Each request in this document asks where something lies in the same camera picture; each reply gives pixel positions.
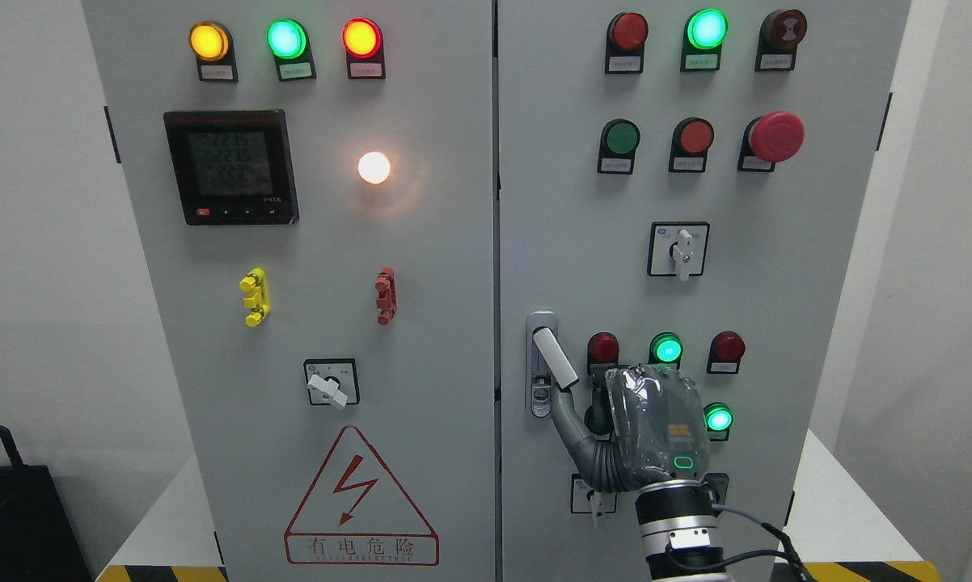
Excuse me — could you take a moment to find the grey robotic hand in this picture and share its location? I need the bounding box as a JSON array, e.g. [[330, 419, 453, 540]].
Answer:
[[550, 364, 709, 494]]

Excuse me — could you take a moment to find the silver door handle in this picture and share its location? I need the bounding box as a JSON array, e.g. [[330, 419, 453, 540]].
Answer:
[[524, 310, 579, 419]]

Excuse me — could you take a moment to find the grey right cabinet door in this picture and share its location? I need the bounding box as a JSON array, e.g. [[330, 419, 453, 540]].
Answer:
[[497, 1, 911, 581]]

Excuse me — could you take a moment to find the grey cabinet door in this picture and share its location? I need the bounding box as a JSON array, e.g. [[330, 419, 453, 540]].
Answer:
[[82, 1, 496, 581], [497, 1, 911, 581]]

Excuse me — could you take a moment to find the grey left cabinet door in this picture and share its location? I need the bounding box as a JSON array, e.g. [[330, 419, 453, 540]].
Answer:
[[82, 1, 496, 581]]

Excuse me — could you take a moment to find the green lit push button lower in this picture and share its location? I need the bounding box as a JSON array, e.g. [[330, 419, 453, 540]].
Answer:
[[704, 402, 735, 442]]

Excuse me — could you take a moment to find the green lit indicator middle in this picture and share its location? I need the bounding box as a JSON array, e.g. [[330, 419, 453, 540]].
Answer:
[[649, 331, 683, 369]]

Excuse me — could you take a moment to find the green lit indicator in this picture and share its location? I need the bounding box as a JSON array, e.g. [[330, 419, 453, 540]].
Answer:
[[649, 331, 683, 369], [679, 7, 729, 71]]

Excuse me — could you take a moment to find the dark red indicator middle left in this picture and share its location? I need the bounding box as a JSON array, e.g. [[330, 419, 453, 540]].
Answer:
[[587, 331, 619, 375]]

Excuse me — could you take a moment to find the dark red indicator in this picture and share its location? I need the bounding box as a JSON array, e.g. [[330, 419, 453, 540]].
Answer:
[[587, 331, 619, 375], [705, 331, 747, 375]]

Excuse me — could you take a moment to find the dark red indicator middle right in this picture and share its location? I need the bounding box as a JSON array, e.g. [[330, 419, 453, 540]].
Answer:
[[705, 331, 747, 375]]

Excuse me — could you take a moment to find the white platform with hazard stripes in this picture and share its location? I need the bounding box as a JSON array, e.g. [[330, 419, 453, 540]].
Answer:
[[98, 433, 940, 581]]

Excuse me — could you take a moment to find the green push button upper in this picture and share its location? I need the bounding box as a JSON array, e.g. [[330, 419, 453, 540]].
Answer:
[[597, 118, 640, 175]]

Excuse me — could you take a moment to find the red push button upper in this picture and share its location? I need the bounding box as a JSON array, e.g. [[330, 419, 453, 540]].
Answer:
[[668, 117, 715, 173]]

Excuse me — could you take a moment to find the red terminal connector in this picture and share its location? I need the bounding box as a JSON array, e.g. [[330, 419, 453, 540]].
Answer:
[[374, 268, 398, 327]]

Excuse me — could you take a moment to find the red emergency stop button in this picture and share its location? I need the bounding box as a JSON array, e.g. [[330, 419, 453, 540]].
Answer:
[[737, 110, 806, 173]]

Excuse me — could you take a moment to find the red electric warning sticker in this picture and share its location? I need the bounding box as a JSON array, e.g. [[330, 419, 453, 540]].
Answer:
[[284, 426, 439, 567]]

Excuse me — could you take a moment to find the white lit indicator lamp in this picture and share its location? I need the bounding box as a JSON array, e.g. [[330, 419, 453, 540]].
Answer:
[[357, 151, 392, 185]]

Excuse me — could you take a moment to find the red indicator light top right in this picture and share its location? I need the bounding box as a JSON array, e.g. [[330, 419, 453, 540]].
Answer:
[[604, 12, 649, 74]]

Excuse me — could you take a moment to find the green lit indicator top right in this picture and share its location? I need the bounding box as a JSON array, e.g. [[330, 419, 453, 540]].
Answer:
[[679, 7, 729, 71]]

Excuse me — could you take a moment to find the black red buzzer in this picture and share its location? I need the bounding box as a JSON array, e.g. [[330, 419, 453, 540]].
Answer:
[[754, 8, 808, 71]]

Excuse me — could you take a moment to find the yellow terminal connector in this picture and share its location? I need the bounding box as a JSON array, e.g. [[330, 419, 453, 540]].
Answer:
[[239, 268, 271, 327]]

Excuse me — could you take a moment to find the red lit indicator light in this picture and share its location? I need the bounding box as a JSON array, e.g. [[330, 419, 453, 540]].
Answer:
[[341, 16, 386, 80]]

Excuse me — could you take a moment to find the black digital power meter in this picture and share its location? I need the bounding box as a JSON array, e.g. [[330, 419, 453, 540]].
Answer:
[[163, 109, 300, 226]]

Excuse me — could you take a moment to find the green indicator light top left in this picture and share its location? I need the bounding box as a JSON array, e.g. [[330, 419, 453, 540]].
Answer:
[[266, 19, 316, 82]]

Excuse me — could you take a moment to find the yellow indicator light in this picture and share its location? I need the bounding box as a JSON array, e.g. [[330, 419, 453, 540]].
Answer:
[[188, 21, 238, 82]]

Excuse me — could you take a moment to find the black box with antenna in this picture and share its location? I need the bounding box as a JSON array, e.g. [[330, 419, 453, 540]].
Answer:
[[0, 426, 91, 581]]

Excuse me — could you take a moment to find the black rotary knob switch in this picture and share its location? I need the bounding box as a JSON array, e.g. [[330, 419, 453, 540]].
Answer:
[[701, 472, 729, 506]]

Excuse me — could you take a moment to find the white rotary switch lower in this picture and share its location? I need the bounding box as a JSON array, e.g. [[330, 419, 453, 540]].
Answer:
[[568, 473, 618, 529]]

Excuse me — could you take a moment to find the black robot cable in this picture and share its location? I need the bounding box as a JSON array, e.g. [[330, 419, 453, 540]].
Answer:
[[711, 504, 818, 582]]

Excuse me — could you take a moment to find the white rotary selector switch upper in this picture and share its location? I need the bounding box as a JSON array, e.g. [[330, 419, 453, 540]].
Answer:
[[646, 221, 711, 281]]

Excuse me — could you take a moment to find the white rotary selector switch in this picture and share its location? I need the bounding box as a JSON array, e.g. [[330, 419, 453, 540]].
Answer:
[[646, 221, 711, 281], [302, 358, 361, 410]]

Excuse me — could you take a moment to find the white rotary selector switch left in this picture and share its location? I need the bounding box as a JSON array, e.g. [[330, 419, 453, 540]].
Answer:
[[302, 358, 361, 410]]

